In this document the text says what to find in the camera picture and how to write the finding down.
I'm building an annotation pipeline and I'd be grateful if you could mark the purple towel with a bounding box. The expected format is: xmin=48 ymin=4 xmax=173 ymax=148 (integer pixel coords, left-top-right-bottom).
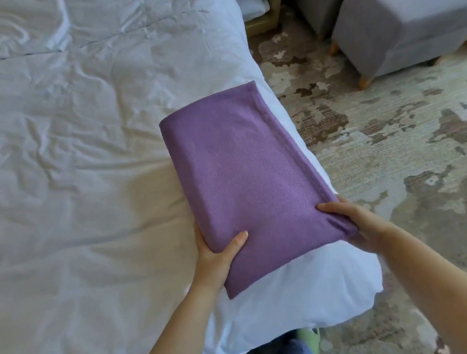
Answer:
xmin=154 ymin=68 xmax=367 ymax=307

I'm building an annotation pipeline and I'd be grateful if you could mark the person's left forearm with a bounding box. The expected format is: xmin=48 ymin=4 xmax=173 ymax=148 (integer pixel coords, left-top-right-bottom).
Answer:
xmin=89 ymin=276 xmax=234 ymax=354

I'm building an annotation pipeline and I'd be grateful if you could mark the grey upholstered ottoman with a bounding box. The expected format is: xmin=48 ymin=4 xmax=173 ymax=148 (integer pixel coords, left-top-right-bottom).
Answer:
xmin=322 ymin=0 xmax=467 ymax=94

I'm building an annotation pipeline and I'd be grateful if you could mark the person's right hand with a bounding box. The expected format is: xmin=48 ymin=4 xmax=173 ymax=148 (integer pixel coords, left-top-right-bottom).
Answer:
xmin=315 ymin=188 xmax=396 ymax=261

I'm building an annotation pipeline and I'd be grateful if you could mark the person's right forearm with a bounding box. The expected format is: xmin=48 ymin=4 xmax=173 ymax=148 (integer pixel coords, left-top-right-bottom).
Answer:
xmin=373 ymin=212 xmax=467 ymax=354

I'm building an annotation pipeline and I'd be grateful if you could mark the white duvet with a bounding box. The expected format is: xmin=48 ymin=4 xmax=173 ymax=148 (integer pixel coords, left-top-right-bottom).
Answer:
xmin=0 ymin=0 xmax=395 ymax=354

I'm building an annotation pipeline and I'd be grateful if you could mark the patterned beige brown carpet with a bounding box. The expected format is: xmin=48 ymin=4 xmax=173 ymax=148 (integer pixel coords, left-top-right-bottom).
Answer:
xmin=244 ymin=0 xmax=467 ymax=354

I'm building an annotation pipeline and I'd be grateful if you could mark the light green slipper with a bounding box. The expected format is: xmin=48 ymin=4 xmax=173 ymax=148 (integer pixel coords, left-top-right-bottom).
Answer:
xmin=295 ymin=326 xmax=324 ymax=354

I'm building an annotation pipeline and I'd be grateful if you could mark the person's left hand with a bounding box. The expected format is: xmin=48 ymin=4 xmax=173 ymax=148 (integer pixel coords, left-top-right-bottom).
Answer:
xmin=183 ymin=215 xmax=257 ymax=297

